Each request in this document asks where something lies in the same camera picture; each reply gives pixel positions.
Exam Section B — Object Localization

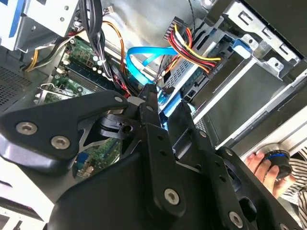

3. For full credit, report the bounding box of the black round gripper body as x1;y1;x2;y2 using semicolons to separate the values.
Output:
45;153;226;230

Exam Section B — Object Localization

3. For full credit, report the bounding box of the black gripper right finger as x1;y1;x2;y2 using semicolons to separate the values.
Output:
166;100;303;230

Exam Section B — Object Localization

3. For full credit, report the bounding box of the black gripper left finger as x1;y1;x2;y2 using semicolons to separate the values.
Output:
0;83;187;219

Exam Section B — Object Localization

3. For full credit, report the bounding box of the round black tool blue ring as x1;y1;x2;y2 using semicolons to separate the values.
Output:
254;141;294;180

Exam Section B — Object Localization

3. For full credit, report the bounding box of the blue disk wire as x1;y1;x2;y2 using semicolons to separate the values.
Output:
126;46;179;88

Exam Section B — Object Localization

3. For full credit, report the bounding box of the red yellow black power wire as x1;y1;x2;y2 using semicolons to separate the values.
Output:
102;16;225;78

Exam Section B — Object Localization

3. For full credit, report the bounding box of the person's hand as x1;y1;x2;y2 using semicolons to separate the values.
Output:
246;152;297;199

